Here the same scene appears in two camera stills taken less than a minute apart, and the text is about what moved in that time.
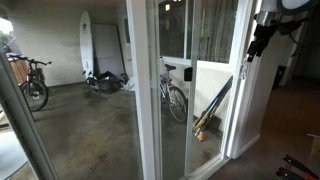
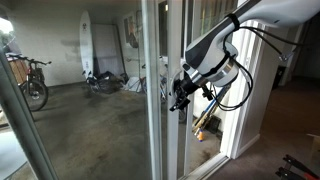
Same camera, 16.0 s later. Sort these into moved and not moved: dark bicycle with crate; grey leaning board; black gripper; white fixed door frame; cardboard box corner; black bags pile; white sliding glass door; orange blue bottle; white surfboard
Moved: white fixed door frame; black gripper; white sliding glass door
Not moved: grey leaning board; dark bicycle with crate; white surfboard; black bags pile; cardboard box corner; orange blue bottle
